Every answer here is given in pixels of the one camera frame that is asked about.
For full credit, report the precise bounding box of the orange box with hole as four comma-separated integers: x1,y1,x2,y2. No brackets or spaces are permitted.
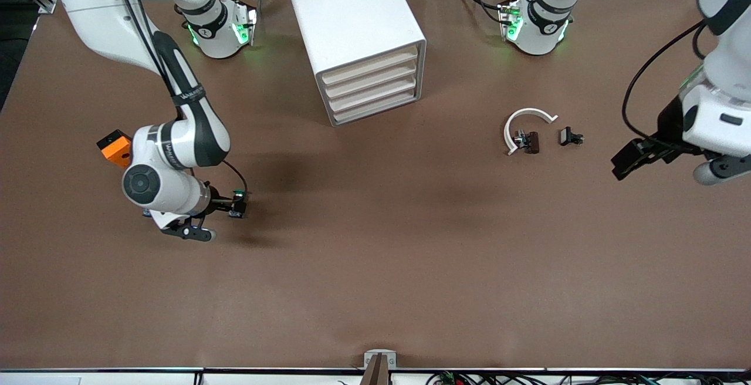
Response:
96,129,133,168

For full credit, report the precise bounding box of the dark brown small component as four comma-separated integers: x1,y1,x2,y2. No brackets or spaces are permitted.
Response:
512,130,540,155

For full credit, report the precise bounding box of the green push button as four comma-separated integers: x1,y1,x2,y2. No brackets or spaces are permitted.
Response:
228,189,248,219

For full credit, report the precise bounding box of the white curved plastic ring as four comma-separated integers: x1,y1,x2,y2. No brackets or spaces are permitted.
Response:
503,107,559,157

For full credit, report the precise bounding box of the grey metal bracket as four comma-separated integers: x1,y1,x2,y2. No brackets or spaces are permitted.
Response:
363,349,398,385

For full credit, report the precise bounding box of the black left arm base cable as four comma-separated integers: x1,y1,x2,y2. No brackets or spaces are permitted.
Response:
454,0,506,26

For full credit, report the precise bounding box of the white drawer cabinet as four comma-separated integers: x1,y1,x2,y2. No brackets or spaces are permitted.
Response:
284,0,427,127

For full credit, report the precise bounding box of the brown paper table cover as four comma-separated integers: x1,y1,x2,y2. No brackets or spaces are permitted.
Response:
0,0,751,371

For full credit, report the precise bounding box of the tangled cable bundle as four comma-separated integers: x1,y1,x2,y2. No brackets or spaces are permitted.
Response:
337,370,751,385

